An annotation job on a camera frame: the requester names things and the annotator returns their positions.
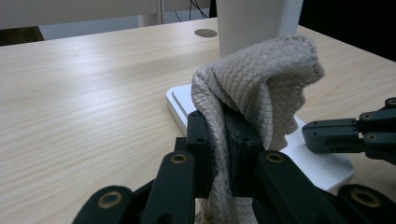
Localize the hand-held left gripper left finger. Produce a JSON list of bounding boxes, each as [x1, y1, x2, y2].
[[141, 110, 216, 224]]

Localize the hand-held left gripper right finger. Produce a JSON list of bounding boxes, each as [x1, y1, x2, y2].
[[222, 105, 347, 224]]

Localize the beige cloth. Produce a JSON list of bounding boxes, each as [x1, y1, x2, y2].
[[191, 33, 325, 224]]

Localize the black curtain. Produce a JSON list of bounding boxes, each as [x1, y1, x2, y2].
[[298, 0, 396, 62]]

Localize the brown cardboard box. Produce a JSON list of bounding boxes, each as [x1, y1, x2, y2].
[[0, 26, 45, 47]]

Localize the grey cable grommet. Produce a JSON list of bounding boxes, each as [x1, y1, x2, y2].
[[194, 28, 219, 38]]

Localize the black cables at socket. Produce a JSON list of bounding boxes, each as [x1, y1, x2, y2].
[[174, 0, 213, 21]]

